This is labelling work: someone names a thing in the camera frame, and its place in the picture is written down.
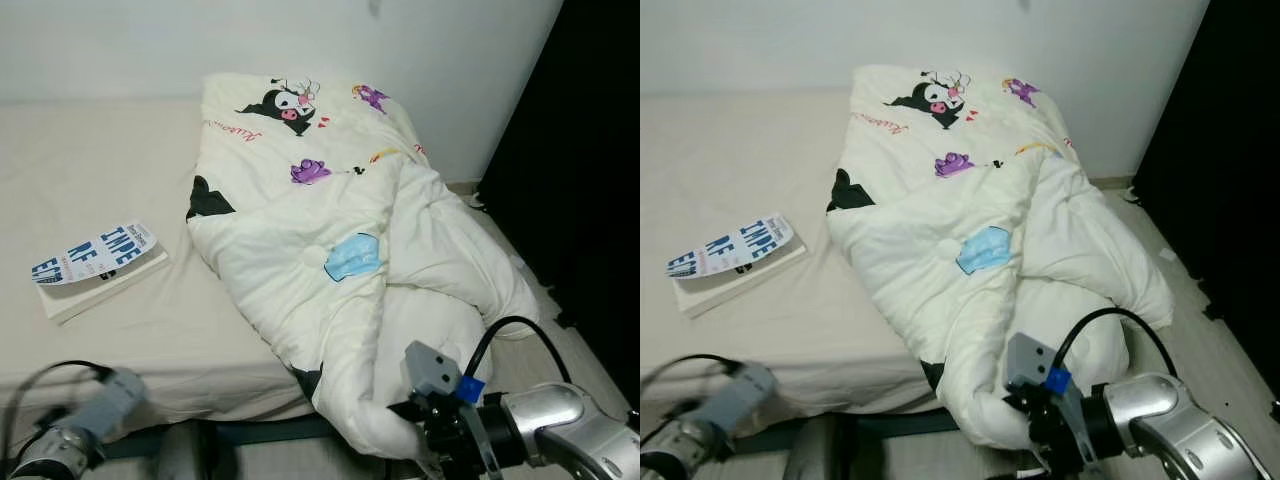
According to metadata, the white cartoon print duvet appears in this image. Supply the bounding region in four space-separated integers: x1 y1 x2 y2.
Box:
826 64 1177 453
186 72 543 461

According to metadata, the white book with blue letters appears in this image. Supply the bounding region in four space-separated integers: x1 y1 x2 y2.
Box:
30 220 171 325
666 212 809 321

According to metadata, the teal bed base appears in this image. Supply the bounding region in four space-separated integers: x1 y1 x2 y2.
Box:
730 405 961 446
95 413 346 463

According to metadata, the dark robot left leg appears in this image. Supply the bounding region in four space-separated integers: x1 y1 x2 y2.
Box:
155 425 241 480
790 415 861 480

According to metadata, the white sheeted mattress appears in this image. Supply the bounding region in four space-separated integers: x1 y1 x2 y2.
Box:
0 97 576 426
640 90 1211 421

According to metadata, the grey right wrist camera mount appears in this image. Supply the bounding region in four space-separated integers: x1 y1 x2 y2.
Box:
1003 332 1103 473
400 340 498 476

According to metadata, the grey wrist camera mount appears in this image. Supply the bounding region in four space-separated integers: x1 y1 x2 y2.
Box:
62 366 148 441
400 340 498 476
692 361 779 433
1003 332 1103 473

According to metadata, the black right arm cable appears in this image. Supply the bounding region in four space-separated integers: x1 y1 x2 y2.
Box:
1052 306 1183 386
463 316 573 401

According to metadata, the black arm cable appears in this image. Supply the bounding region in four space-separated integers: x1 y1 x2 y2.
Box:
1052 306 1183 386
463 316 573 401
0 358 113 446
640 352 746 401

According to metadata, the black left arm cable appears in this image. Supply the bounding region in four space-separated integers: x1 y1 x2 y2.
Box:
0 358 113 446
640 352 746 401

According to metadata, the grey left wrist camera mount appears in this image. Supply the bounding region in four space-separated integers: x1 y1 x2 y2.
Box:
692 361 779 433
62 366 148 441

